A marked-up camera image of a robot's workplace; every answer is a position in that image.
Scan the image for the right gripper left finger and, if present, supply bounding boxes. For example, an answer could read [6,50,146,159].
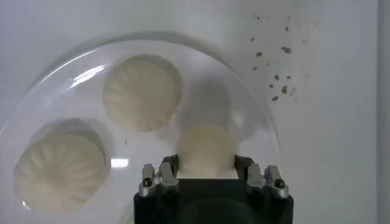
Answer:
[138,154,180,198]

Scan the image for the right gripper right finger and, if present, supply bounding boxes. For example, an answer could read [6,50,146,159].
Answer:
[234,154,289,200]

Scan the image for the white steamed baozi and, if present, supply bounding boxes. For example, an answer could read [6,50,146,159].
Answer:
[12,130,108,214]
[102,54,183,133]
[175,123,239,180]

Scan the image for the white round plate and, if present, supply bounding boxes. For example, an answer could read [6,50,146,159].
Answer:
[0,30,281,224]

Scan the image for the dark crumb specks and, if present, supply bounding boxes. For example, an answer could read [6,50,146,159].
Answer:
[249,13,321,103]

